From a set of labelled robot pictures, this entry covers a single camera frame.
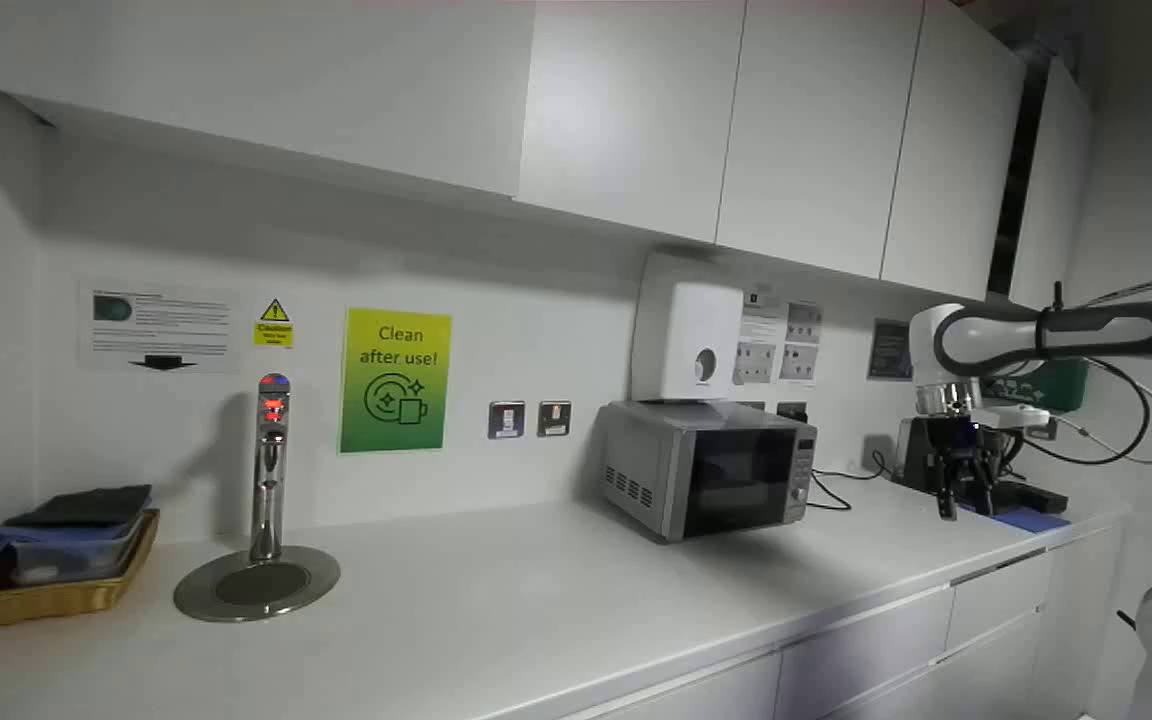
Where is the grey wall socket plate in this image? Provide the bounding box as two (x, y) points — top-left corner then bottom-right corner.
(858, 430), (899, 479)

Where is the black flat device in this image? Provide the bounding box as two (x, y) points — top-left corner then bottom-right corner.
(1018, 479), (1073, 520)

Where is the green yellow cleaning poster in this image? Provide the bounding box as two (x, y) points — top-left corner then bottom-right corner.
(335, 304), (456, 454)

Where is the black folded cloth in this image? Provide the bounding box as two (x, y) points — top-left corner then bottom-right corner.
(4, 479), (155, 532)

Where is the white drawer front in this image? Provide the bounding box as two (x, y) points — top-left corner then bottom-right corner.
(942, 547), (1057, 656)

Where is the blue cloth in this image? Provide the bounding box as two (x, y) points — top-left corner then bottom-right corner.
(0, 511), (152, 587)

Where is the white wall cabinet door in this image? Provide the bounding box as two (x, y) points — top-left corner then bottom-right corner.
(517, 0), (750, 248)
(880, 0), (1030, 304)
(1006, 54), (1101, 313)
(710, 0), (929, 282)
(0, 0), (538, 204)

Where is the yellow warning sticker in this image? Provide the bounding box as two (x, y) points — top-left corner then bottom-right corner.
(253, 297), (298, 353)

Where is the small white paper notice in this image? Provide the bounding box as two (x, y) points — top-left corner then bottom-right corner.
(738, 282), (783, 323)

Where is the yellow tray with cloths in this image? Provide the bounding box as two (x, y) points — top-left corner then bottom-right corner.
(0, 503), (163, 630)

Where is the white notice sign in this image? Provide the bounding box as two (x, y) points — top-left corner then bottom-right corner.
(74, 282), (240, 371)

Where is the blue mat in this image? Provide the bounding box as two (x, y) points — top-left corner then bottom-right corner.
(985, 501), (1074, 538)

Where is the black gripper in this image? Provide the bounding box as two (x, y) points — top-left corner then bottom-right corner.
(929, 413), (1006, 522)

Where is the white base cabinet front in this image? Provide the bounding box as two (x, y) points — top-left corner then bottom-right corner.
(942, 610), (1057, 720)
(561, 647), (783, 720)
(771, 579), (956, 720)
(1038, 517), (1131, 720)

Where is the round steel drain plate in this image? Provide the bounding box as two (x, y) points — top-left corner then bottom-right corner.
(167, 538), (342, 629)

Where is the silver microwave oven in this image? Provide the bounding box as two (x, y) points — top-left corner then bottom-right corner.
(597, 397), (825, 542)

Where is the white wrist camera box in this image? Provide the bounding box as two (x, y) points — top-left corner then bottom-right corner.
(994, 398), (1058, 445)

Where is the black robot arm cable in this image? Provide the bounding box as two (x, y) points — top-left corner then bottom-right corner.
(1000, 275), (1152, 472)

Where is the dark framed wall sign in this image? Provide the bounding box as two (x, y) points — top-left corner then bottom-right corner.
(862, 315), (917, 384)

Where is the chrome water tap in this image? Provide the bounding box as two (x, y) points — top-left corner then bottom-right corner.
(243, 369), (297, 566)

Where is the paper sheet with pictures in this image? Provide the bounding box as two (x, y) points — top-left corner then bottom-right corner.
(783, 301), (827, 345)
(727, 336), (781, 386)
(781, 339), (827, 386)

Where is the black microwave power cable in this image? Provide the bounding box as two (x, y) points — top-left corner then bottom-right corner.
(809, 469), (858, 520)

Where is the white wall dispenser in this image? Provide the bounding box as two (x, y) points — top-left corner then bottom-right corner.
(628, 275), (748, 402)

